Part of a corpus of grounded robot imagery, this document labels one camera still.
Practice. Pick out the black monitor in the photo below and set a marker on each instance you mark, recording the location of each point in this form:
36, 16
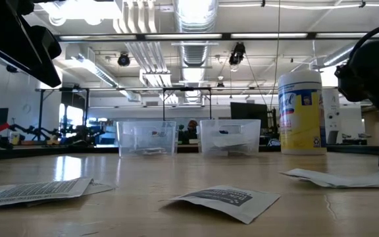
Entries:
248, 113

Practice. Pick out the silver ceiling duct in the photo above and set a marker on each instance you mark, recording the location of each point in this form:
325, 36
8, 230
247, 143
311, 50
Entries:
194, 19

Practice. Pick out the clear plastic bin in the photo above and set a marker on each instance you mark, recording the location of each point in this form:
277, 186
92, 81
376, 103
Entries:
230, 126
146, 135

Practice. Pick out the white bandage wrapper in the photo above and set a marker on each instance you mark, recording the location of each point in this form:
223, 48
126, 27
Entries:
367, 183
298, 172

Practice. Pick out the black background robot arms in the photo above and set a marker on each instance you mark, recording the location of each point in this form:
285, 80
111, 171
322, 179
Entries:
77, 133

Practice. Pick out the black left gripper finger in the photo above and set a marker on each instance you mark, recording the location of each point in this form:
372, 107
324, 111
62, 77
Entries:
15, 42

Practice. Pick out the black background workstation frame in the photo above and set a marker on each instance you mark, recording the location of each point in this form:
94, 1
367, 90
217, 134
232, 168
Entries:
40, 112

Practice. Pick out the grey office chair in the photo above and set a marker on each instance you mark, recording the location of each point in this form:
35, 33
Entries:
332, 136

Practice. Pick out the white square wipe packet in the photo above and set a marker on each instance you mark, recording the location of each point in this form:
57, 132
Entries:
102, 187
35, 191
234, 142
220, 152
229, 200

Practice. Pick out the person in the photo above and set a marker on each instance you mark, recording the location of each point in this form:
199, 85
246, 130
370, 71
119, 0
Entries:
191, 130

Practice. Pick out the yellow disinfectant wipes canister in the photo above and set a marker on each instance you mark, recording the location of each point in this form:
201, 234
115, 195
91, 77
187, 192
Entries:
303, 121

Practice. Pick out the black ceiling-hung camera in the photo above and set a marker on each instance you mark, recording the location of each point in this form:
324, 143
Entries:
12, 69
123, 59
237, 52

